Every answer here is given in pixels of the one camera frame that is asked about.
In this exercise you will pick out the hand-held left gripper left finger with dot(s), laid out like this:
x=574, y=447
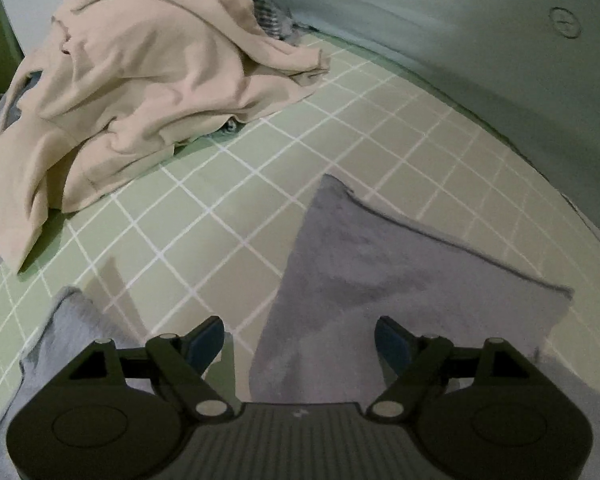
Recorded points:
x=207, y=344

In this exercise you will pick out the dark striped cloth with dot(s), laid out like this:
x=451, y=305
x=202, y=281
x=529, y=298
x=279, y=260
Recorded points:
x=274, y=14

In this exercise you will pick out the round wall fitting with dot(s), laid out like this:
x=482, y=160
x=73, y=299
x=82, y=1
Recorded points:
x=565, y=22

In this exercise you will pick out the beige garment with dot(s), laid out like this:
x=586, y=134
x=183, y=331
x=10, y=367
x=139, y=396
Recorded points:
x=145, y=85

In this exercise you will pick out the light grey cloth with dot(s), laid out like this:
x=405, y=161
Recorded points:
x=65, y=340

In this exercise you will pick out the green checked sheet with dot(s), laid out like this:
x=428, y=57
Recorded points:
x=380, y=135

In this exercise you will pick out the grey garment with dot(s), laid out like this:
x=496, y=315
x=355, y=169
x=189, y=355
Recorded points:
x=380, y=280

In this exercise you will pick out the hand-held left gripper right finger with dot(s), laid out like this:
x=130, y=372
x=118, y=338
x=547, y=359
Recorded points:
x=393, y=346

